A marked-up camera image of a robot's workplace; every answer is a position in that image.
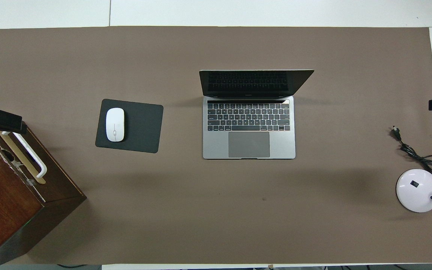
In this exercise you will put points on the white computer mouse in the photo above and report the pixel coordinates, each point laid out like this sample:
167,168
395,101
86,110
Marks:
115,125

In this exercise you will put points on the black mouse pad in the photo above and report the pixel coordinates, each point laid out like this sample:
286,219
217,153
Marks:
143,127

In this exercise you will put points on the white desk lamp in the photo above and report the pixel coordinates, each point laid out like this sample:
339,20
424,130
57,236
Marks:
414,191

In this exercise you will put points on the grey laptop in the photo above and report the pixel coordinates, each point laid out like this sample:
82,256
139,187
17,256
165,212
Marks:
216,146

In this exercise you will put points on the brown table mat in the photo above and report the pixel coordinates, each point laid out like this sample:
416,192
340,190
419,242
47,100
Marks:
238,206

